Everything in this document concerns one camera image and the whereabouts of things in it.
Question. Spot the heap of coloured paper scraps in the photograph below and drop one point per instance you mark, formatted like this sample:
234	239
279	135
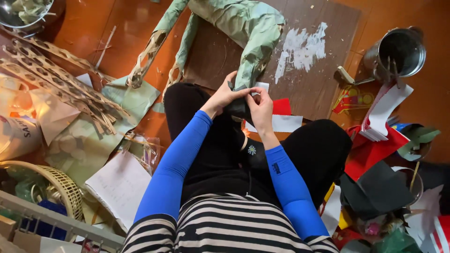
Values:
386	228

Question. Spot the steel bowl with green scraps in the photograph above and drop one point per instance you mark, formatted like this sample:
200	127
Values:
24	12

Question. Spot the bowl with green paper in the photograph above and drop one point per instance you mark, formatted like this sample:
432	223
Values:
418	140

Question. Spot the woven bamboo lattice strips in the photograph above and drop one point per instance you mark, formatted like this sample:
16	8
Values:
56	79

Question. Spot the steel pot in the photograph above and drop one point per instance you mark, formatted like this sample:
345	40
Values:
395	54

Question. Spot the person's right hand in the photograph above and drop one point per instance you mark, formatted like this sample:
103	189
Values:
262	111

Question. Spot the white notebook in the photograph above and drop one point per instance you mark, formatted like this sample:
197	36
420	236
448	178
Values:
119	186

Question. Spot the black paper piece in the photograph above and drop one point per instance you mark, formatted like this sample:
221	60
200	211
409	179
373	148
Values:
239	105

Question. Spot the black paper sheet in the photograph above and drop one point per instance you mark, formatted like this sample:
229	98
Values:
378	189

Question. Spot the beige paper sheet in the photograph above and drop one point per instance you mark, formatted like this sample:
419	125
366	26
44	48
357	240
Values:
49	114

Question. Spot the person's striped shirt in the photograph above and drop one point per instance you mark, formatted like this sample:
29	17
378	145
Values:
225	226

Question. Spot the grey metal rack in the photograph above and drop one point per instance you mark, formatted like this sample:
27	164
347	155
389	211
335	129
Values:
52	225

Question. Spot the person's left hand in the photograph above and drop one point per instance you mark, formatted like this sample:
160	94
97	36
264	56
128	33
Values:
222	96

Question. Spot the clear plastic bag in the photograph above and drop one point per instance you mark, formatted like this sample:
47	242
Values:
142	149

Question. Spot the small white paper piece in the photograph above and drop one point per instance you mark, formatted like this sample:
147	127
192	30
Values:
261	86

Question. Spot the green paper sheet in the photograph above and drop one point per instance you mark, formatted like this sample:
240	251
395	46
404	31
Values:
102	130

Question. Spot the red yellow paper ornament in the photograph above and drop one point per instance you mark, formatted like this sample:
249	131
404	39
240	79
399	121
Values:
351	99

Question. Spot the person's black trousers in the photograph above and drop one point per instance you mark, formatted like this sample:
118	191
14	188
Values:
253	158

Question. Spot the green paper covered bamboo figure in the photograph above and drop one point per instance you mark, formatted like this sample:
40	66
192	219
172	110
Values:
225	35

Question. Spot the red paper piece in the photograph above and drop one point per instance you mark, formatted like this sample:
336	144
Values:
282	106

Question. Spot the brown wooden work board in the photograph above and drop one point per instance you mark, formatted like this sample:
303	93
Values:
281	59

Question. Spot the stack of red white papers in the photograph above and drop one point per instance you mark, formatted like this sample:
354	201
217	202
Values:
383	110

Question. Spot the white plastic bucket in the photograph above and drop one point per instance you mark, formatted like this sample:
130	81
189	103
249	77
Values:
17	135

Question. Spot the woven bamboo basket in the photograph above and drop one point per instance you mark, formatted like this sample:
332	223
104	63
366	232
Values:
52	182

